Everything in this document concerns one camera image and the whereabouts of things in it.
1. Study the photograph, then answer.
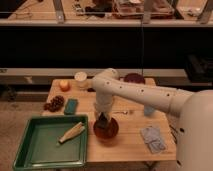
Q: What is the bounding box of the teal sponge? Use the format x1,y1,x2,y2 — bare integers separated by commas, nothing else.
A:
64,99,78,115

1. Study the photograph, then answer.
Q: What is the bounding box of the blue grey cloth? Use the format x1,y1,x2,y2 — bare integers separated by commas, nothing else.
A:
140,126,166,154

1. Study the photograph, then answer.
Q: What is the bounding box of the dark red plate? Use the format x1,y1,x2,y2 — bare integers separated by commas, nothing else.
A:
124,73,145,83

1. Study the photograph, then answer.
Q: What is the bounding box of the wooden board table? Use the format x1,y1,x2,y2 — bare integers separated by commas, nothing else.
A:
47,79,176,163

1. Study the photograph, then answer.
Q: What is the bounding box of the metal spoon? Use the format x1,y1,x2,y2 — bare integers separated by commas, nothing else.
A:
112,110,134,115

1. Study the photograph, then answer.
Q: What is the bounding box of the small blue cup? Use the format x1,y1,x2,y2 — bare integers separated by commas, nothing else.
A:
144,106,155,116

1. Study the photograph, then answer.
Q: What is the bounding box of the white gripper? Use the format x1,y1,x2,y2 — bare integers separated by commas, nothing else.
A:
94,102,113,124

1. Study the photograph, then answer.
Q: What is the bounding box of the orange fruit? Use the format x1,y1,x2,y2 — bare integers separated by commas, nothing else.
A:
59,80,70,91

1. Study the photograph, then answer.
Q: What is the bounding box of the green plastic tray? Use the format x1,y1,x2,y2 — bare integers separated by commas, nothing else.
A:
13,115,88,171

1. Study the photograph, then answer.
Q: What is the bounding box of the bunch of dark grapes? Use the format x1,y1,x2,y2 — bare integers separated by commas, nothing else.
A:
44,95,64,112

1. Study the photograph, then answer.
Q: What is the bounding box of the corn cob toy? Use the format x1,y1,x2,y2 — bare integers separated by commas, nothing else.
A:
58,122,85,144

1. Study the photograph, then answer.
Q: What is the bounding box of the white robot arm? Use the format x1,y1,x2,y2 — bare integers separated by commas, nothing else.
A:
91,68,213,171

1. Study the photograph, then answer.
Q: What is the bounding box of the red bowl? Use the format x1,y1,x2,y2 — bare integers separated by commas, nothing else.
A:
93,118,119,140

